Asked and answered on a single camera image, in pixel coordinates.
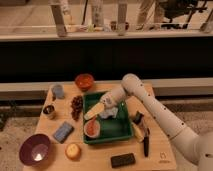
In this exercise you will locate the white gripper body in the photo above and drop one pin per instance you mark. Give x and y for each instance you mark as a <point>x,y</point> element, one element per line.
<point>113,97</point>

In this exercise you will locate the purple bowl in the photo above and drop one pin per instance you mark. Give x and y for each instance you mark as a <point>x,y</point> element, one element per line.
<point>34,149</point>

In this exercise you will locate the yellow round fruit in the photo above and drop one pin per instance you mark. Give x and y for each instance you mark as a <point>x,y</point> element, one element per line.
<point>73,151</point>

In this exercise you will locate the green plastic tray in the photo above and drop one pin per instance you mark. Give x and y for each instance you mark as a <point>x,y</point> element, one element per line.
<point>111,129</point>

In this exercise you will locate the small metal can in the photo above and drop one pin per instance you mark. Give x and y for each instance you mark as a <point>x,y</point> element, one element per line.
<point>49,111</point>

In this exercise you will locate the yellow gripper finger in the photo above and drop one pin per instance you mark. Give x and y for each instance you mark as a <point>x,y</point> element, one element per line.
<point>95,110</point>

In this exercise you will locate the black office chair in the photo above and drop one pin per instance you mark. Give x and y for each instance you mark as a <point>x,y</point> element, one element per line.
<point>176,8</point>

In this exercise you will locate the black rectangular block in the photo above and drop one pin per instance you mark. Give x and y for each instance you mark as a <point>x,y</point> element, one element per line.
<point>122,160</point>

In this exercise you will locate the blue sponge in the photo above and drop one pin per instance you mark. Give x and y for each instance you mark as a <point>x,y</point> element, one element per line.
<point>63,132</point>

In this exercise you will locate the black-handled knife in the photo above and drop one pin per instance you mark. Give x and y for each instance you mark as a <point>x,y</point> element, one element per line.
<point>146,143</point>

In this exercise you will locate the bunch of dark grapes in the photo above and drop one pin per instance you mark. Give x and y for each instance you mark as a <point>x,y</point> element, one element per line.
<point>77,106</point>

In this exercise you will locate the orange bowl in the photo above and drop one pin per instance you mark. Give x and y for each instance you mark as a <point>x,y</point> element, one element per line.
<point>84,81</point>

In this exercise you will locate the yellow banana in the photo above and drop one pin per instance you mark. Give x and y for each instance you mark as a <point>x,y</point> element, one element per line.
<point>137,132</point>

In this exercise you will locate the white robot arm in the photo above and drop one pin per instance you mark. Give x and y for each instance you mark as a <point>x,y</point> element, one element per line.
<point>195,148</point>

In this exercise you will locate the blue-grey cup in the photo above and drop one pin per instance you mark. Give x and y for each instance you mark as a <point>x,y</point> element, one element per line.
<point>57,91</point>

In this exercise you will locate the red pepper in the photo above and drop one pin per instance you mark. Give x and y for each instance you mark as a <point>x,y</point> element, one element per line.
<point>90,126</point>

